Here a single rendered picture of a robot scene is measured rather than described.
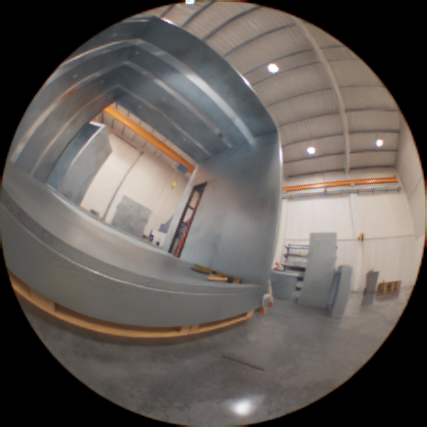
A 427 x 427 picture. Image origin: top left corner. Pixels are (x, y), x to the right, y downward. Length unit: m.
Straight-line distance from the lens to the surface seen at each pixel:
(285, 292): 3.36
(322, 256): 3.02
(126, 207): 8.06
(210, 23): 8.14
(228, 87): 2.66
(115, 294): 0.54
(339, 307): 2.45
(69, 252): 0.52
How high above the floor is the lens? 0.57
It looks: 19 degrees up
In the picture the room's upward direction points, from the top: 18 degrees clockwise
